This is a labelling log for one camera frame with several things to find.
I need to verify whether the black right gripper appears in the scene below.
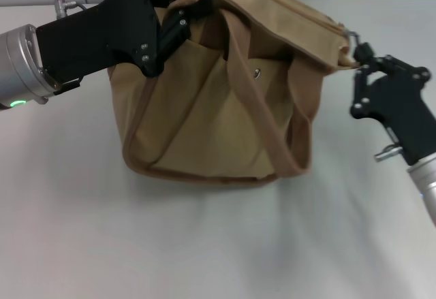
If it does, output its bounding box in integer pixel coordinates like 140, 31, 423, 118
349, 41, 436, 166

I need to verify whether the khaki canvas food bag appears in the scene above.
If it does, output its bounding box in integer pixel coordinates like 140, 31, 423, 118
107, 0, 354, 181

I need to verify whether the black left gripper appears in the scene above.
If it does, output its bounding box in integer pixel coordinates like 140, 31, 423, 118
35, 0, 219, 91

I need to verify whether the silver plug on right gripper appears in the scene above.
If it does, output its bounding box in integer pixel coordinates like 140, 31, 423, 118
373, 143, 405, 163

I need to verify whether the black cable with silver plug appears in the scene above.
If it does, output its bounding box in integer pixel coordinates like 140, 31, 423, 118
53, 0, 90, 20

